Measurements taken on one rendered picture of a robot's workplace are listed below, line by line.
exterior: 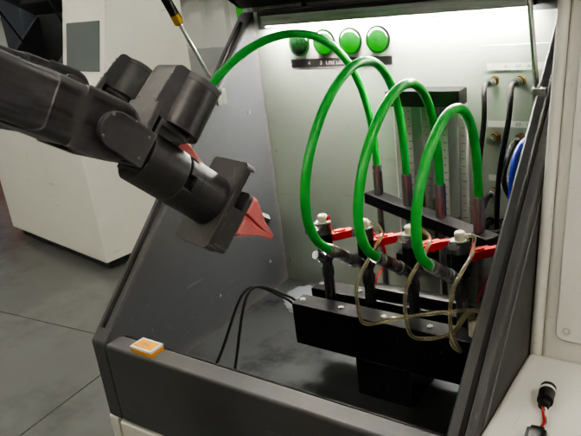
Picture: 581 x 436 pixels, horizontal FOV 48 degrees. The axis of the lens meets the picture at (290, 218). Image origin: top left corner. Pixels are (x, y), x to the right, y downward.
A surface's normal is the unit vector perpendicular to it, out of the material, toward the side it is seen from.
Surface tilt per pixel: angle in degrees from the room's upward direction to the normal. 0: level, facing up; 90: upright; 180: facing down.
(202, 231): 46
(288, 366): 0
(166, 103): 90
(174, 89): 90
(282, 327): 0
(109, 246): 90
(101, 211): 90
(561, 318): 76
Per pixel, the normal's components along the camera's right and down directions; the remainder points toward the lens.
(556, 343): -0.58, 0.11
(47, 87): 0.56, 0.06
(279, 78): -0.57, 0.35
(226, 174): -0.63, -0.42
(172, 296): 0.81, 0.11
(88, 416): -0.12, -0.93
